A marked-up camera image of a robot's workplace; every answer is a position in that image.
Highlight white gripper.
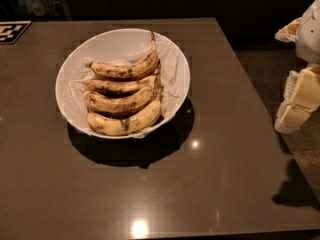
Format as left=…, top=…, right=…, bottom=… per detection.
left=274, top=0, right=320, bottom=134

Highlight spotted banana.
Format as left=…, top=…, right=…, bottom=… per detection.
left=83, top=73, right=159, bottom=94
left=90, top=32, right=159, bottom=80
left=87, top=99, right=162, bottom=136
left=83, top=86, right=154, bottom=115

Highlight white bowl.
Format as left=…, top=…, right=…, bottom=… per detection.
left=55, top=28, right=190, bottom=139

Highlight white jugs in background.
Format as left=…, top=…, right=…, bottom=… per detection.
left=1, top=0, right=64, bottom=18

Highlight black white fiducial marker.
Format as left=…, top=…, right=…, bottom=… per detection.
left=0, top=21, right=31, bottom=45

